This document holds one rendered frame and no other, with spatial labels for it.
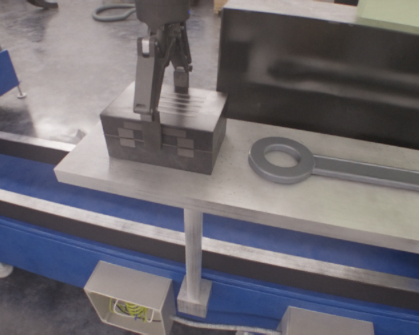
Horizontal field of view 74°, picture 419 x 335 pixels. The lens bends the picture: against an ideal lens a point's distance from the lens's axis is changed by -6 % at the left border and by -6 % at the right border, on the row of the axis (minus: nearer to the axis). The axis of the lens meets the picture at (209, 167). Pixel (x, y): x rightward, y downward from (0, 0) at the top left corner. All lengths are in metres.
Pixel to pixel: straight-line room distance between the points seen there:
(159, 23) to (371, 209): 0.41
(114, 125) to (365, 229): 0.41
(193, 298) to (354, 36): 0.86
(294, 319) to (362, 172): 0.71
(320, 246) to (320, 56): 0.77
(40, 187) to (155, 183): 1.08
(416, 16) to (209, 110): 0.49
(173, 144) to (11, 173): 1.27
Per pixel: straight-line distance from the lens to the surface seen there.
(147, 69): 0.40
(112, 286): 1.19
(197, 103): 0.50
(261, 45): 0.67
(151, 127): 0.44
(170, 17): 0.42
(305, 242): 1.22
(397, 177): 0.58
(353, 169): 0.55
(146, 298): 1.14
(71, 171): 0.53
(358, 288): 1.09
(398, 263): 1.32
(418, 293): 1.14
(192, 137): 0.45
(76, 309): 1.78
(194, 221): 0.70
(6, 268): 2.06
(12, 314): 1.91
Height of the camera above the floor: 1.54
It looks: 41 degrees down
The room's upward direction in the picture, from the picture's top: 3 degrees clockwise
